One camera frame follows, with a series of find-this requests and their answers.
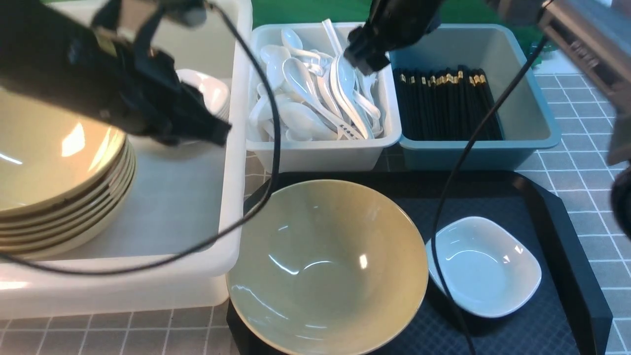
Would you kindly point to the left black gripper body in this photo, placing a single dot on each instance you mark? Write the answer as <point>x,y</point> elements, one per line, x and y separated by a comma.
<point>117,61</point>

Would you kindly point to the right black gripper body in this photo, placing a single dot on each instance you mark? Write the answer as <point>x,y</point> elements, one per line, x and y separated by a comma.
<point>391,25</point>

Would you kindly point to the yellow-green noodle bowl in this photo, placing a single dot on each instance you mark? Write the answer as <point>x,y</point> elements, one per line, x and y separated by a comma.
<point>329,267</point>

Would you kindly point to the small white sauce dish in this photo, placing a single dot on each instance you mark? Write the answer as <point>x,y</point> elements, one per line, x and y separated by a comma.
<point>488,272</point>

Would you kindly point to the white ceramic soup spoon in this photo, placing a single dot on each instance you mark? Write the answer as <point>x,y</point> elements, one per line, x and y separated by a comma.
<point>294,44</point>

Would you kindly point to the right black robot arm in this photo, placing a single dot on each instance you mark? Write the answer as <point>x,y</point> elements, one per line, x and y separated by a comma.
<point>594,37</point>

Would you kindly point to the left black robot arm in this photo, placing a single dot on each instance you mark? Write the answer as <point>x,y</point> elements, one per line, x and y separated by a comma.
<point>91,71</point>

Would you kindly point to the green cloth backdrop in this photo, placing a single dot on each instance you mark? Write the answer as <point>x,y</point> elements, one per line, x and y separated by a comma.
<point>308,11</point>

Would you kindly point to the stack of white dishes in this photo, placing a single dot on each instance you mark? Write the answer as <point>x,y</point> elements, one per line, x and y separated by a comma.
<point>212,93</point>

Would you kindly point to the blue-grey chopstick bin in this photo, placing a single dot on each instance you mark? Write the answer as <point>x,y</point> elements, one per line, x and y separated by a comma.
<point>527,121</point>

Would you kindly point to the bundle of black chopsticks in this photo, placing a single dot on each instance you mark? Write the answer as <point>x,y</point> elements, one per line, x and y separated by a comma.
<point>445,105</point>

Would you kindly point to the pile of white spoons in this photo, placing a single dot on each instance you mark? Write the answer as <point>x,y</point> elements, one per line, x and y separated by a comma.
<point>322,101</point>

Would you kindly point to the white spoon bin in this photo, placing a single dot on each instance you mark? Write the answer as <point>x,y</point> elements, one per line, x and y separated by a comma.
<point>321,156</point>

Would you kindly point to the stack of yellow bowls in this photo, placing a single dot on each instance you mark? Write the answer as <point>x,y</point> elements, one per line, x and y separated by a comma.
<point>64,179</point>

